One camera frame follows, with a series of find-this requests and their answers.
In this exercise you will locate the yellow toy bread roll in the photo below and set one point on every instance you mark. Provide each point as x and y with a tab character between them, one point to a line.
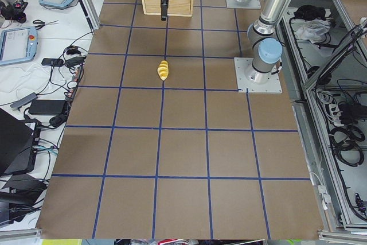
163	70

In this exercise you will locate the black handled scissors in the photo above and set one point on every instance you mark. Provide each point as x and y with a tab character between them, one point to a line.
39	24

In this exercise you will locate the lower blue teach pendant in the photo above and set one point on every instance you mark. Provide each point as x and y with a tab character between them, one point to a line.
18	45

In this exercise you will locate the black phone device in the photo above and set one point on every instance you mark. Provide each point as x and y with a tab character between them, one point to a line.
53	62

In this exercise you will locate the black laptop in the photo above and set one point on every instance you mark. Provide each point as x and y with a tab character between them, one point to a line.
18	141

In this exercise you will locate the crumpled white cloth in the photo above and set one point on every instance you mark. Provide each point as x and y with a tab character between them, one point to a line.
314	31

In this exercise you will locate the black power adapter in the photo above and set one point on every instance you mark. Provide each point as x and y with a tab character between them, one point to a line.
46	107

